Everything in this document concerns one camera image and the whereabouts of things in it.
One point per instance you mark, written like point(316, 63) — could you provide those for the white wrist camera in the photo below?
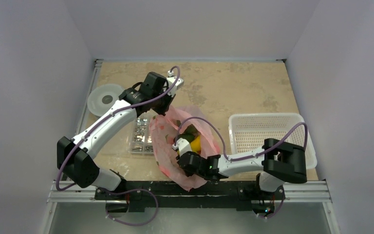
point(182, 146)
point(174, 83)

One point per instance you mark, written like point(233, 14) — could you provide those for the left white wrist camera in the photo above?
point(174, 83)

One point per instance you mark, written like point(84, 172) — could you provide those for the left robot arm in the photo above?
point(75, 156)

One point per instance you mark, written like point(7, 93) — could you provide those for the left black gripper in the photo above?
point(162, 110)

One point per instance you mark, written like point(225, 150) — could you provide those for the pink plastic bag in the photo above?
point(163, 130)

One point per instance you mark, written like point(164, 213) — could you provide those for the green fake fruit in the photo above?
point(190, 133)

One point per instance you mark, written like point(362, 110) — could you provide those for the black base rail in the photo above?
point(237, 195)

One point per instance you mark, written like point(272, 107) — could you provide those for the yellow fake fruit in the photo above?
point(196, 145)

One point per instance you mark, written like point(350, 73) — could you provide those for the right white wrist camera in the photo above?
point(182, 146)

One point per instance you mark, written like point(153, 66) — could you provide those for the white round disc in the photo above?
point(102, 98)

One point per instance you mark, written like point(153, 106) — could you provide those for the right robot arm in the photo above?
point(276, 161)

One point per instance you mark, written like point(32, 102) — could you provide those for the clear screw organizer box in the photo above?
point(140, 141)

